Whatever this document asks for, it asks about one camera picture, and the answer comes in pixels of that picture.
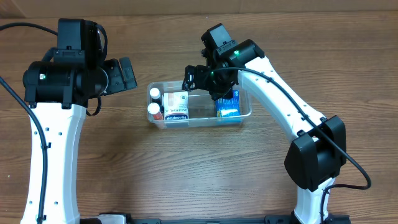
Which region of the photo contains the black bottle white cap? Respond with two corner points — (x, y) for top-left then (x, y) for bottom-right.
(149, 88), (164, 113)

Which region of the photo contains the orange bottle white cap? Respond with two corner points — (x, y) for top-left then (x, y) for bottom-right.
(147, 103), (164, 120)

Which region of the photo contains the white box blue trim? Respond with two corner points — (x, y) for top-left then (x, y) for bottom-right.
(164, 91), (188, 121)

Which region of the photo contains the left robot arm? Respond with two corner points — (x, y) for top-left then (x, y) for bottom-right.
(22, 19), (137, 223)

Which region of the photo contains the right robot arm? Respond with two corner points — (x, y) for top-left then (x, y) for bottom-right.
(182, 24), (350, 223)

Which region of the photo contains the clear plastic container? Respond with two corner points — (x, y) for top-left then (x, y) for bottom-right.
(147, 86), (252, 129)

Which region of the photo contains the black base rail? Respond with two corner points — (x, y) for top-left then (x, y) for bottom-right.
(79, 212), (351, 224)

